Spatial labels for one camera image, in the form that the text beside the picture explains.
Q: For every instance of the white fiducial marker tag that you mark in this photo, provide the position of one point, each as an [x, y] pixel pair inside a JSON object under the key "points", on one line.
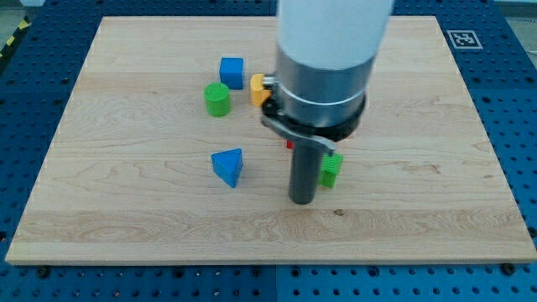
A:
{"points": [[464, 39]]}

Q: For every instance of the light wooden board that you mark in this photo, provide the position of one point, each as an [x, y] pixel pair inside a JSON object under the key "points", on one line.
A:
{"points": [[128, 178]]}

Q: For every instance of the green cylinder block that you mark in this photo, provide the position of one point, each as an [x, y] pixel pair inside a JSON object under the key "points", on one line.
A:
{"points": [[217, 97]]}

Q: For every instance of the black clamp ring with lever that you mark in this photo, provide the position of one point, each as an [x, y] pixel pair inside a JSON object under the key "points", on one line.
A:
{"points": [[321, 139]]}

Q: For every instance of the blue cube block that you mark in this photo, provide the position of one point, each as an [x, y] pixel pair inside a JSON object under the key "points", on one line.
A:
{"points": [[231, 72]]}

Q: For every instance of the green star block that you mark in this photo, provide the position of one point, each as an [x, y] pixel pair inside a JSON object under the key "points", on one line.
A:
{"points": [[330, 169]]}

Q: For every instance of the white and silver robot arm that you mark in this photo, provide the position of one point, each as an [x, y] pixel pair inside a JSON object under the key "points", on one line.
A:
{"points": [[325, 52]]}

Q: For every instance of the yellow block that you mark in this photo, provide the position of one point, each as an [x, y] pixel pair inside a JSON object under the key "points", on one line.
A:
{"points": [[259, 94]]}

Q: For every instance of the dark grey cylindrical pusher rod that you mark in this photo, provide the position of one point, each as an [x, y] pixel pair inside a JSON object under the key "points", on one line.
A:
{"points": [[304, 173]]}

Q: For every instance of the blue triangle block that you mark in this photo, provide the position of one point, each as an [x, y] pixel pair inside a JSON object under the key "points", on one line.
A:
{"points": [[227, 165]]}

